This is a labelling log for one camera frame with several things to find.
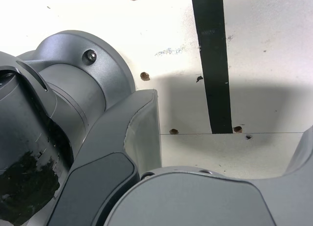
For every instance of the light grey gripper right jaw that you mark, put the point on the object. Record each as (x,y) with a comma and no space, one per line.
(207,201)

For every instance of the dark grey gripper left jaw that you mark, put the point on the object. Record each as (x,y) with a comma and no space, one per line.
(110,142)

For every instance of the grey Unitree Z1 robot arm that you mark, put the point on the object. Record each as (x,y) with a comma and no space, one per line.
(73,89)

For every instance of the black tape strip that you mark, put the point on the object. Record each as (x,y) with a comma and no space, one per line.
(212,64)

